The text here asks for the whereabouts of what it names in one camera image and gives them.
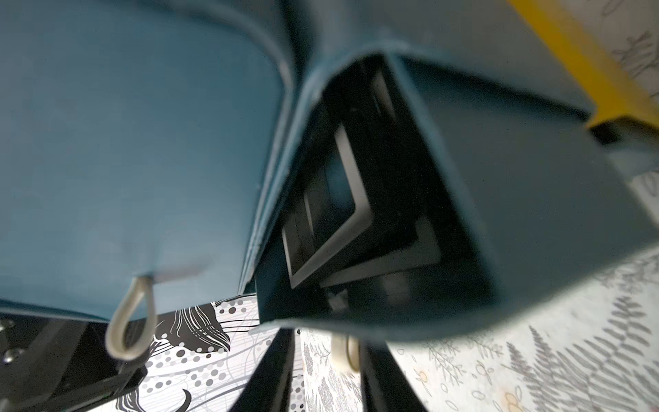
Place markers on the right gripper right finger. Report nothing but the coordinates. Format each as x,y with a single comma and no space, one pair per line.
383,384

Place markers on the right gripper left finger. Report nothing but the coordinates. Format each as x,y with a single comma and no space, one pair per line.
269,387

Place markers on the grey brooch box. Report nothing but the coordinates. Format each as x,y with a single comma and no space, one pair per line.
327,211
422,251

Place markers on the teal drawer cabinet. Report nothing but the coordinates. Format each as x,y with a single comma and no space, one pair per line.
532,47

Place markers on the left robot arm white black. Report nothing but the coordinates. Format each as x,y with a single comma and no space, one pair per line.
61,365

